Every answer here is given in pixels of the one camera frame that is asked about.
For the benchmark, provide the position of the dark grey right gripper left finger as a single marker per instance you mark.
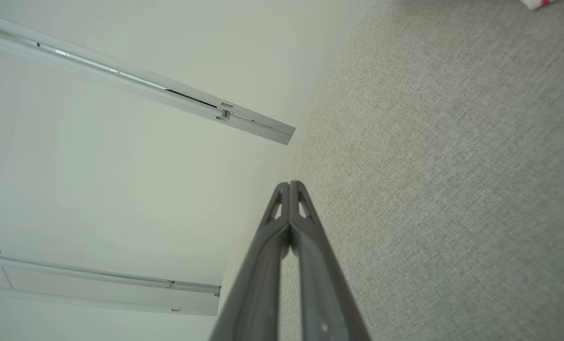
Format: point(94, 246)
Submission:
point(253, 293)

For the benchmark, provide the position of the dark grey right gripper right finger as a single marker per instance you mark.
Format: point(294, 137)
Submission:
point(329, 303)

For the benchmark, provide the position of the red shorts with white stripe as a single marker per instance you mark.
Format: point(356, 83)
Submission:
point(535, 4)

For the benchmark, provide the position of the grey aluminium partition post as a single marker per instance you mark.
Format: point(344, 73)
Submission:
point(135, 71)
point(121, 90)

